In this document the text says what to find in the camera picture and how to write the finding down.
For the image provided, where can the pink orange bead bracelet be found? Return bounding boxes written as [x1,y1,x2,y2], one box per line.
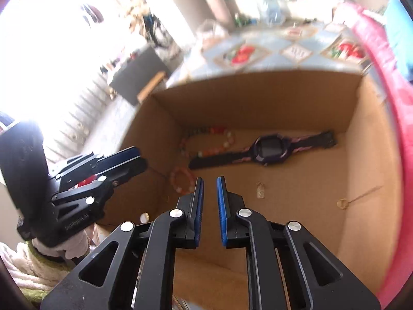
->
[169,166,197,195]

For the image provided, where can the purple black smart watch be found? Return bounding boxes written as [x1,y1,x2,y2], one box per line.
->
[188,130,337,170]

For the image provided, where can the multicolour bead necklace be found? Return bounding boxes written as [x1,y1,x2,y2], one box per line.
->
[178,125,237,159]

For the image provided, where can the left white gloved hand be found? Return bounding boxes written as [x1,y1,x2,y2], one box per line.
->
[31,224,100,260]

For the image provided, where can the dark grey cabinet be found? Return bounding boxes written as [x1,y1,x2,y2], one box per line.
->
[109,45,171,106]

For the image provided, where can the white fleece garment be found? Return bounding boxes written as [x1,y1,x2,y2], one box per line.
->
[1,242,71,304]

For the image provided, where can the brown cardboard box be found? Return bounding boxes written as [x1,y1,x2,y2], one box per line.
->
[100,70,403,309]

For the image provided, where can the pile of clothes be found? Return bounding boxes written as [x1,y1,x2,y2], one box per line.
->
[127,0,173,49]

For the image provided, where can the pink floral quilt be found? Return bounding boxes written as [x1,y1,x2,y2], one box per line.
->
[347,4,412,309]

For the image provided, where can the fruit pattern tablecloth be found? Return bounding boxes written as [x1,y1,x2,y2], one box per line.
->
[166,22,372,88]

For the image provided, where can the empty clear water bottle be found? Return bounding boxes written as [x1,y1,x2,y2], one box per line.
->
[259,0,285,26]

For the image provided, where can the blue rolled blanket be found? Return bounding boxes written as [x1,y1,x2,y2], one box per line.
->
[384,0,413,83]

